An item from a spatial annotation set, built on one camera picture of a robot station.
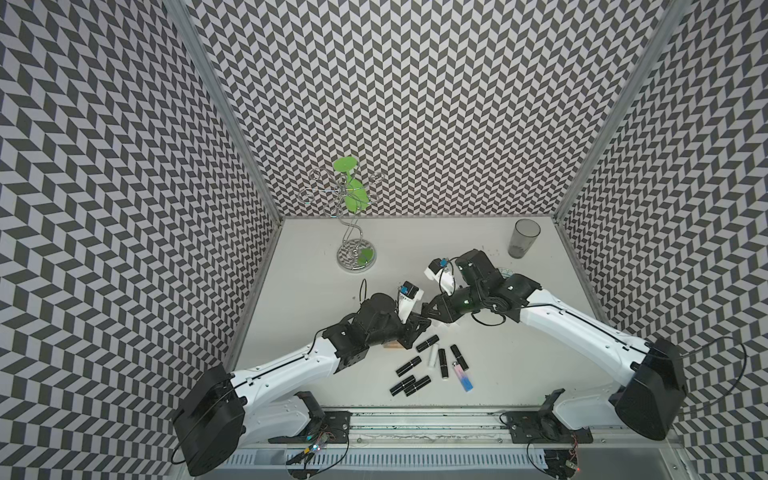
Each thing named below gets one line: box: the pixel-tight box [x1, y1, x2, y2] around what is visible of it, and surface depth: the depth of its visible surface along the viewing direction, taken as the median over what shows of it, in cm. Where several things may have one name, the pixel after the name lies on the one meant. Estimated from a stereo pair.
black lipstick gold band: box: [438, 349, 449, 379], surface depth 84 cm
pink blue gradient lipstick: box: [452, 361, 474, 392], surface depth 82 cm
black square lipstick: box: [450, 344, 469, 371], surface depth 85 cm
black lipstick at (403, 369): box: [396, 356, 422, 377], surface depth 83 cm
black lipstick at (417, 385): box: [404, 375, 432, 397], surface depth 80 cm
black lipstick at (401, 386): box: [389, 375, 416, 397], surface depth 80 cm
